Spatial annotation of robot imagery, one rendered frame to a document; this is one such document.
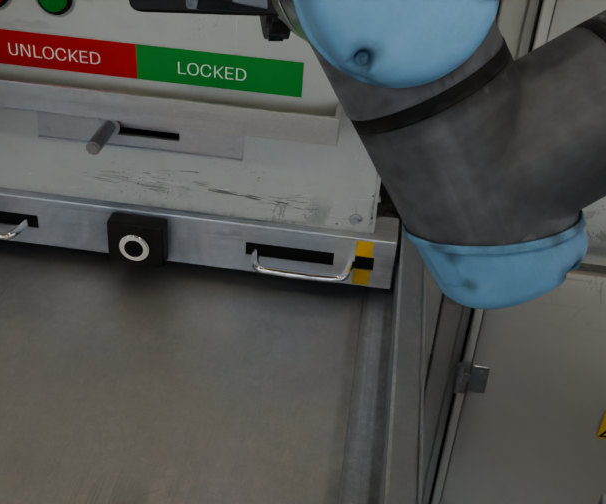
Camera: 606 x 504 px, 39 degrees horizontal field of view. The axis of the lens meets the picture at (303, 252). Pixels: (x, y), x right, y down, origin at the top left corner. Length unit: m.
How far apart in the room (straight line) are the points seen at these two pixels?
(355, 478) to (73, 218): 0.42
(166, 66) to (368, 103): 0.50
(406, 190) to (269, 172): 0.50
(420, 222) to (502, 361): 0.84
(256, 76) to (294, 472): 0.36
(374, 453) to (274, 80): 0.35
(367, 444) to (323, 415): 0.05
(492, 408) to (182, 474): 0.64
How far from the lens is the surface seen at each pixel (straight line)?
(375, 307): 0.92
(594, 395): 1.28
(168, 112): 0.82
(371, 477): 0.75
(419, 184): 0.37
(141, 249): 0.91
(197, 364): 0.84
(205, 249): 0.93
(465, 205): 0.37
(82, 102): 0.85
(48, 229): 0.97
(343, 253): 0.90
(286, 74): 0.83
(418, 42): 0.33
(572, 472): 1.38
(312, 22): 0.34
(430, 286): 1.17
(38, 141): 0.93
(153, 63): 0.85
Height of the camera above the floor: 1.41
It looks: 34 degrees down
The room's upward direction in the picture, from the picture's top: 5 degrees clockwise
